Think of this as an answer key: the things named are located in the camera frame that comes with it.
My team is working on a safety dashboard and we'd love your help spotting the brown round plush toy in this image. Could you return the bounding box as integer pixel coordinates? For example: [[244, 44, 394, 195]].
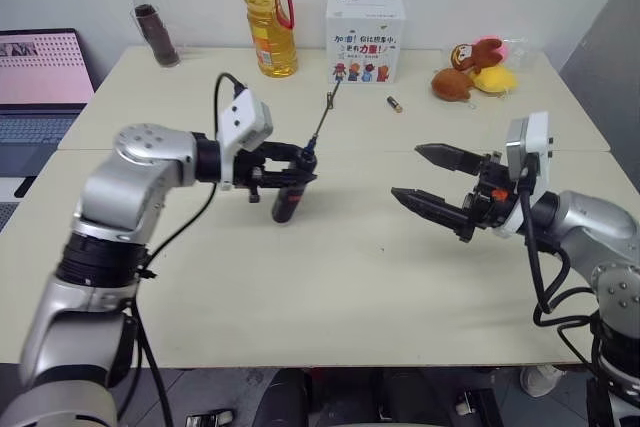
[[431, 68, 475, 102]]

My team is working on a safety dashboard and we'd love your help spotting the yellow plush toy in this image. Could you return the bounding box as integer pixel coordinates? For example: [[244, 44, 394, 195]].
[[468, 64, 519, 97]]

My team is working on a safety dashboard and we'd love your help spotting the pink plush toy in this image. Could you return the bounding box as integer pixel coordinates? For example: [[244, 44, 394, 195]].
[[472, 36, 511, 66]]

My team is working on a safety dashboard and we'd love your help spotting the black rounded shape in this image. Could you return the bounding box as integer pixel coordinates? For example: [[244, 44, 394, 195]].
[[257, 369, 312, 427]]

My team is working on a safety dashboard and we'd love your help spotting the yellow cooking oil bottle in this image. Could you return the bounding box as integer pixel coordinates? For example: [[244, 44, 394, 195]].
[[238, 0, 300, 79]]

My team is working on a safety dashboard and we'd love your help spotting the grey laptop pink screen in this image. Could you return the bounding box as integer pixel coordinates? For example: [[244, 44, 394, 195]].
[[0, 28, 96, 179]]

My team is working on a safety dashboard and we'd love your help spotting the corked glass bottle dark liquid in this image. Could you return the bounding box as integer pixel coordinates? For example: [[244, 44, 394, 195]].
[[121, 0, 182, 68]]

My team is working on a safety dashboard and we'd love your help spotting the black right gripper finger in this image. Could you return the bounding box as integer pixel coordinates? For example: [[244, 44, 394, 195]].
[[391, 186, 477, 244], [414, 142, 484, 176]]

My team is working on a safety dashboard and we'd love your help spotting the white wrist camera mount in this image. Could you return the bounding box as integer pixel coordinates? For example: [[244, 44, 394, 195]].
[[492, 110, 555, 240], [215, 89, 275, 192]]

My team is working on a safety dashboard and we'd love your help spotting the grey laptop stand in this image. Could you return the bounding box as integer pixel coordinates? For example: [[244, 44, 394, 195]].
[[0, 176, 39, 236]]

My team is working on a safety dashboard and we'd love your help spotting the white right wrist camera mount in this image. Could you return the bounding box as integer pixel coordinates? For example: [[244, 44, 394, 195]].
[[492, 110, 555, 240]]

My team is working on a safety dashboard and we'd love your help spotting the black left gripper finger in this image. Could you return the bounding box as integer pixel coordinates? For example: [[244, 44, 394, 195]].
[[259, 141, 315, 164], [259, 168, 318, 189]]

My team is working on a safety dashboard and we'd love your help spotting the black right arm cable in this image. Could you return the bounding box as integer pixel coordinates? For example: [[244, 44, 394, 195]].
[[517, 181, 609, 368]]

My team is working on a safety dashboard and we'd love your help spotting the white printed cardboard box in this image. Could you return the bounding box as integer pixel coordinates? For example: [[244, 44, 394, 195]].
[[325, 0, 406, 86]]

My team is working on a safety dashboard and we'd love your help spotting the grey partition panel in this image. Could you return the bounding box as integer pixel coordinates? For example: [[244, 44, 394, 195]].
[[557, 0, 640, 151]]

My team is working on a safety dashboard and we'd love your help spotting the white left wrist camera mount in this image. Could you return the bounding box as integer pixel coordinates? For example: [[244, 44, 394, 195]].
[[215, 89, 275, 192]]

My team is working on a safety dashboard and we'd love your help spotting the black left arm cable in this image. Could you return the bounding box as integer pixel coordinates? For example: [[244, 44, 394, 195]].
[[112, 72, 250, 427]]

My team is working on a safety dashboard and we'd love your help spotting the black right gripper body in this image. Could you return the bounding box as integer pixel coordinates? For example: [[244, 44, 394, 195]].
[[462, 149, 516, 243]]

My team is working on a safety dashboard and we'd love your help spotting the white floor object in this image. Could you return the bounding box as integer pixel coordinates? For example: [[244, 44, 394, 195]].
[[519, 364, 569, 398]]

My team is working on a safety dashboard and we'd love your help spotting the brown monkey plush toy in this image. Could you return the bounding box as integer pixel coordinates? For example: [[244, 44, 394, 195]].
[[449, 39, 505, 74]]

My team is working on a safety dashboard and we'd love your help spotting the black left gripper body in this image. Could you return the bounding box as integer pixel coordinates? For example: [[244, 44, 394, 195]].
[[231, 139, 270, 204]]

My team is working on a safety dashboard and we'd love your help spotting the clear plastic bag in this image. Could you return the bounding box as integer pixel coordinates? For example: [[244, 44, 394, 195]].
[[499, 36, 540, 74]]

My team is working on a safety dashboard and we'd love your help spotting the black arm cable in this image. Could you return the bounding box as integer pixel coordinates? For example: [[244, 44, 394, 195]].
[[112, 72, 250, 427], [517, 181, 609, 368]]

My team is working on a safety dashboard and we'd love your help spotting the long screwdriver bit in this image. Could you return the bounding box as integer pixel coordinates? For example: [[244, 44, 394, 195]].
[[305, 79, 345, 154]]

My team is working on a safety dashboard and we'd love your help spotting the black screwdriver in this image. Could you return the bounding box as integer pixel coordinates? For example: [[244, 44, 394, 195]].
[[271, 144, 319, 225]]

